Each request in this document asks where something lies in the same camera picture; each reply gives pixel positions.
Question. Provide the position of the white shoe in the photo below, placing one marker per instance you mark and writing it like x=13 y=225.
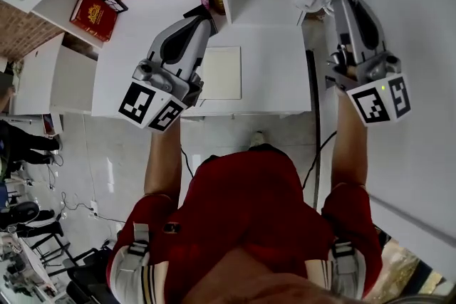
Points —
x=257 y=139

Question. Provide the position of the red hardcover book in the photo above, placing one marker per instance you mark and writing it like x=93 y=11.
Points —
x=94 y=16

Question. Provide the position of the white power strip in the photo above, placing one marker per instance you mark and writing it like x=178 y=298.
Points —
x=93 y=207

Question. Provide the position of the person's right forearm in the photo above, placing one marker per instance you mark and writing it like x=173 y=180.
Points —
x=351 y=149

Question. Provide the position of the person's left forearm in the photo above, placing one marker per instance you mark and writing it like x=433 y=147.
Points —
x=164 y=160

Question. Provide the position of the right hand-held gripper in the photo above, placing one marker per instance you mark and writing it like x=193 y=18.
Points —
x=370 y=71

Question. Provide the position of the white side cabinet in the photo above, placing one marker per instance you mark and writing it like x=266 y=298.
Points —
x=50 y=78

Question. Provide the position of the red shirt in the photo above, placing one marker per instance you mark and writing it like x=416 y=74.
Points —
x=246 y=210

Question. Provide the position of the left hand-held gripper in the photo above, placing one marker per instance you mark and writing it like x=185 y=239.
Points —
x=167 y=64

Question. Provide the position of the small black framed picture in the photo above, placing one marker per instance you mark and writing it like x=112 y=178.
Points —
x=115 y=4

